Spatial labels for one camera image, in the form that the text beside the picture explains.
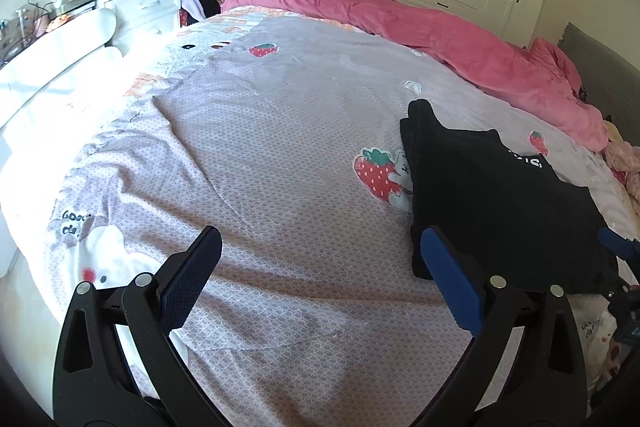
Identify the white bed footboard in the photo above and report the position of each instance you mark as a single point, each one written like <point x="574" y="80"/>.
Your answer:
<point x="50" y="72"/>

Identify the pink fleece blanket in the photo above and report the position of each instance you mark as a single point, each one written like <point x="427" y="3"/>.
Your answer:
<point x="425" y="32"/>

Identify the yellow printed cloth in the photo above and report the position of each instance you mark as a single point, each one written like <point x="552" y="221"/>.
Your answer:
<point x="614" y="131"/>

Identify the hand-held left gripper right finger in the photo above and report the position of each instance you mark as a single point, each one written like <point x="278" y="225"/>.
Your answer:
<point x="450" y="277"/>

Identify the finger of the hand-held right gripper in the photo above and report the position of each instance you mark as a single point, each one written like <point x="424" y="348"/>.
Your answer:
<point x="620" y="244"/>

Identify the cluttered side desk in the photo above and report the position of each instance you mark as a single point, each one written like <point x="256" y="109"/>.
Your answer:
<point x="35" y="22"/>

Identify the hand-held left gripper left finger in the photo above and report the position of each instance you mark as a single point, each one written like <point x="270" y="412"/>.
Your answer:
<point x="192" y="272"/>

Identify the black printed t-shirt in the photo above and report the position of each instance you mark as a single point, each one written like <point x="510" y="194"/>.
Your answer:
<point x="500" y="197"/>

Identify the grey padded headboard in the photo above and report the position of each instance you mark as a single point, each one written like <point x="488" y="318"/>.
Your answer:
<point x="605" y="72"/>

